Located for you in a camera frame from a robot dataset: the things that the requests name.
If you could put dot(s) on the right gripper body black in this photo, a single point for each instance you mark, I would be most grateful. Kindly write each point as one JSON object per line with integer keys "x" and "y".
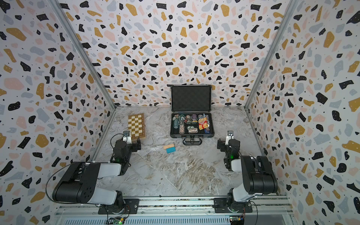
{"x": 224, "y": 148}

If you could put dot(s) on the right circuit board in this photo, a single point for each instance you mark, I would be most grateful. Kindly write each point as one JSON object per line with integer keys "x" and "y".
{"x": 237, "y": 220}

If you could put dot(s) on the dark grey poker case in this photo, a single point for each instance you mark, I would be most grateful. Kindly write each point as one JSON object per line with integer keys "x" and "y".
{"x": 189, "y": 99}

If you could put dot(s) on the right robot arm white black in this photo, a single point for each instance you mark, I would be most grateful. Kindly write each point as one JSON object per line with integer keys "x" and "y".
{"x": 258, "y": 178}

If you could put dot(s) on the wooden chess board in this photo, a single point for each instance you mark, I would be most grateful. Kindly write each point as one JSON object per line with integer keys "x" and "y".
{"x": 136, "y": 126}

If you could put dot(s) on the left circuit board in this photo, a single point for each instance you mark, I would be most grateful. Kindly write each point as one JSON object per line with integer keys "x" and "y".
{"x": 116, "y": 221}

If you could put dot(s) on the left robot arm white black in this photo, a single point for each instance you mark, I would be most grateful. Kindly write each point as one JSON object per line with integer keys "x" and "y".
{"x": 78, "y": 184}

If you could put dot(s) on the poker chips in case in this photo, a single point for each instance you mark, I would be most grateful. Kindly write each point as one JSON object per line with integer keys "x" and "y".
{"x": 187, "y": 124}

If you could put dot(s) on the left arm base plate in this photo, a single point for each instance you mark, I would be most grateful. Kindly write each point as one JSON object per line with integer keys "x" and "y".
{"x": 126, "y": 206}

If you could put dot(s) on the aluminium mounting rail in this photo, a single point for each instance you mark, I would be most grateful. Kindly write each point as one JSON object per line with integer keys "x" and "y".
{"x": 189, "y": 210}

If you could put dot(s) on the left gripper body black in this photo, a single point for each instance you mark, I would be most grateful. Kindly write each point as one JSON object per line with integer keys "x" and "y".
{"x": 133, "y": 148}

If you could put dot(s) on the circuit board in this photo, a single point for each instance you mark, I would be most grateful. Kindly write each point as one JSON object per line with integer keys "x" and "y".
{"x": 116, "y": 221}
{"x": 237, "y": 220}

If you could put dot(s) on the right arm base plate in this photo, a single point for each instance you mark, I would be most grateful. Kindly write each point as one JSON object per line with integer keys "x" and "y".
{"x": 223, "y": 205}

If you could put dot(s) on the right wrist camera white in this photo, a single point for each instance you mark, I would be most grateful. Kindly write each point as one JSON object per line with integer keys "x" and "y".
{"x": 229, "y": 136}

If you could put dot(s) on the metal corner frame post right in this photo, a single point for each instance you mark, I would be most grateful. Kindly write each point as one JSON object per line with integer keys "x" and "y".
{"x": 282, "y": 27}

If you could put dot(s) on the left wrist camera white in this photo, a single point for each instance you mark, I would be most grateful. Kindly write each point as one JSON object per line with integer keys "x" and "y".
{"x": 127, "y": 136}

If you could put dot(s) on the metal corner frame post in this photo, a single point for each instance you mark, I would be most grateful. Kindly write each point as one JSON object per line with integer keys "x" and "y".
{"x": 56, "y": 7}
{"x": 282, "y": 27}

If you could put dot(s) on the tan wooden block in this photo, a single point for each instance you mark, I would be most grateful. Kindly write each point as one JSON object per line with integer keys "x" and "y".
{"x": 168, "y": 146}

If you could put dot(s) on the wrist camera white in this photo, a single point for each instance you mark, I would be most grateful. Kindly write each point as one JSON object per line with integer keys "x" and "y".
{"x": 127, "y": 136}
{"x": 229, "y": 136}

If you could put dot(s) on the teal block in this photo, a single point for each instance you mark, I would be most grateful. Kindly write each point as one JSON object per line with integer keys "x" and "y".
{"x": 170, "y": 150}

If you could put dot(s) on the metal corner frame post left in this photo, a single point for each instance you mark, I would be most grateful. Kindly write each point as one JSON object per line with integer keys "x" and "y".
{"x": 56, "y": 7}

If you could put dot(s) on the red playing card deck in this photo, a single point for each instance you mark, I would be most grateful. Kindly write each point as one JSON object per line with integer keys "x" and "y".
{"x": 203, "y": 123}

